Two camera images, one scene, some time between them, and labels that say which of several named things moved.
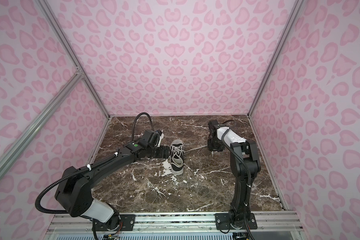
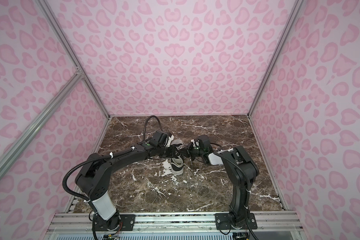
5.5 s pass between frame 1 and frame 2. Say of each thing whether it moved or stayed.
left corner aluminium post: stayed
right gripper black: moved
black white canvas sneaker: stayed
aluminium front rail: stayed
